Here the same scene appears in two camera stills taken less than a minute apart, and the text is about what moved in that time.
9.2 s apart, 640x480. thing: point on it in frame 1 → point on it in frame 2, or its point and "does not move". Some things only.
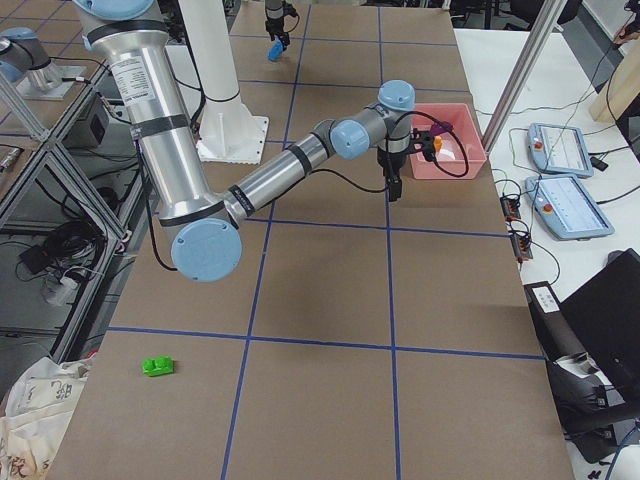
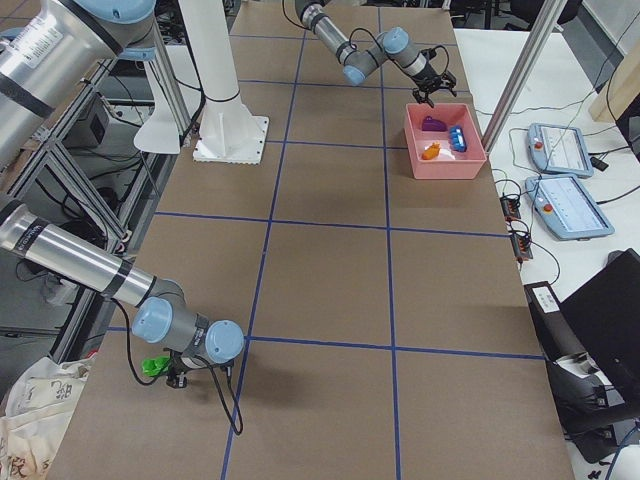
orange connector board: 510,208 does not move
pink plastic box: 460,153 does not move
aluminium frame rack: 69,194 does not move
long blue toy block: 275,51 → 457,138
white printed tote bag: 41,401 does not move
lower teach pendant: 565,208 does not move
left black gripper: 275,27 → 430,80
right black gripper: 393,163 → 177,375
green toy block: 159,365 does not move
